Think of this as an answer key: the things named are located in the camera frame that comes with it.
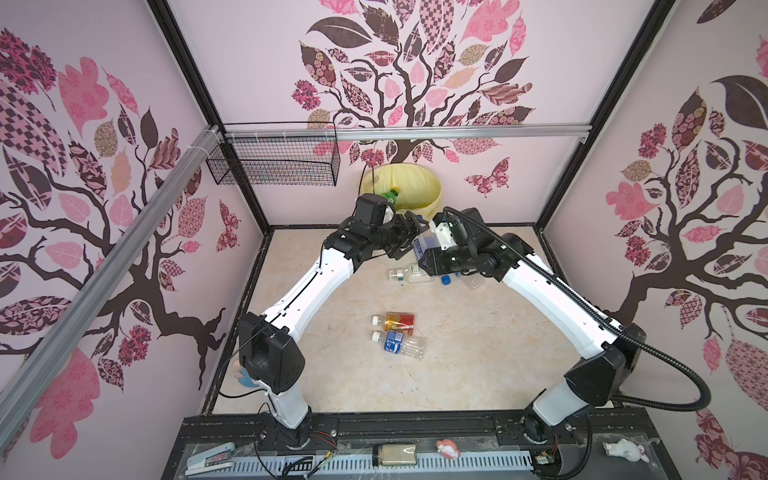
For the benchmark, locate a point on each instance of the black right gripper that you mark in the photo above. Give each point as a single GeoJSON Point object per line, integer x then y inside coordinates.
{"type": "Point", "coordinates": [432, 263]}

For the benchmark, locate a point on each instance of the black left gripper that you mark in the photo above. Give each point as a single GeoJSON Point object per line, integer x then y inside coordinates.
{"type": "Point", "coordinates": [407, 232]}

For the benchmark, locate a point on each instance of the green soda bottle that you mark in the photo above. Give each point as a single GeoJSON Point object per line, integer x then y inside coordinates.
{"type": "Point", "coordinates": [391, 197]}

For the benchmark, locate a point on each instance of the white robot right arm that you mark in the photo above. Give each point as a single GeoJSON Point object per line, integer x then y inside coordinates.
{"type": "Point", "coordinates": [605, 358]}

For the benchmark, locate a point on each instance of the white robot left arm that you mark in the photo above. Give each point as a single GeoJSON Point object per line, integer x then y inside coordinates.
{"type": "Point", "coordinates": [268, 343]}

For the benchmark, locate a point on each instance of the white bin with yellow bag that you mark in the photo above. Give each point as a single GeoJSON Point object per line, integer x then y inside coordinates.
{"type": "Point", "coordinates": [419, 189]}

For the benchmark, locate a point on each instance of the red yellow label bottle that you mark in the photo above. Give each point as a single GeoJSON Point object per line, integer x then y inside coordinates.
{"type": "Point", "coordinates": [395, 321]}

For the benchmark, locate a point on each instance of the blue label bottle white cap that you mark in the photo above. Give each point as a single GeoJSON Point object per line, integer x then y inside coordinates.
{"type": "Point", "coordinates": [399, 343]}

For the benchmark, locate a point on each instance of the striped plush doll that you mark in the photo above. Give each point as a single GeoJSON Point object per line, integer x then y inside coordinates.
{"type": "Point", "coordinates": [244, 379]}

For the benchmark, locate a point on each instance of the pink white small toy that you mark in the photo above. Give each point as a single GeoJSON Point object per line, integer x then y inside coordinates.
{"type": "Point", "coordinates": [448, 449]}

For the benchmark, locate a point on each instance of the beige rectangular box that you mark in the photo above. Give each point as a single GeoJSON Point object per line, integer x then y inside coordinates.
{"type": "Point", "coordinates": [394, 455]}

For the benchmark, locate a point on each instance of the white plush toy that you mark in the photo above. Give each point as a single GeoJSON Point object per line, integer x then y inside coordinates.
{"type": "Point", "coordinates": [626, 449]}

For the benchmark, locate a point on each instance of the black wire basket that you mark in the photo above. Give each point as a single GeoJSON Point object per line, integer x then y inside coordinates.
{"type": "Point", "coordinates": [292, 153]}

